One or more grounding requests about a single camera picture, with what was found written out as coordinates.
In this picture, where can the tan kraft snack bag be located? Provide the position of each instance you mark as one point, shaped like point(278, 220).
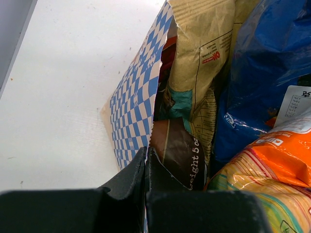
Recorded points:
point(206, 34)

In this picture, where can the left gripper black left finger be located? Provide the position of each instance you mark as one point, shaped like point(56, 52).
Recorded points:
point(115, 207)

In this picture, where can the blue Doritos bag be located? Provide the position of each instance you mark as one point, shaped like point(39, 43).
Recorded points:
point(272, 51)

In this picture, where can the blue checkered paper bag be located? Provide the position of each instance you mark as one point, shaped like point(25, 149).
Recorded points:
point(129, 111)

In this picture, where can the colourful Fox's candy bag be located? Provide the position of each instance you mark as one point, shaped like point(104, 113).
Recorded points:
point(277, 169)

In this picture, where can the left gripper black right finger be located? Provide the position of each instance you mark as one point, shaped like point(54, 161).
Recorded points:
point(172, 208)

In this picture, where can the pink hand cooked chips bag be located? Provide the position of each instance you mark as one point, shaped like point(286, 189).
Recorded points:
point(168, 53)

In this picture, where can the brown Kettle chips bag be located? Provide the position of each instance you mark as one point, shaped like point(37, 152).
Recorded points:
point(180, 153)

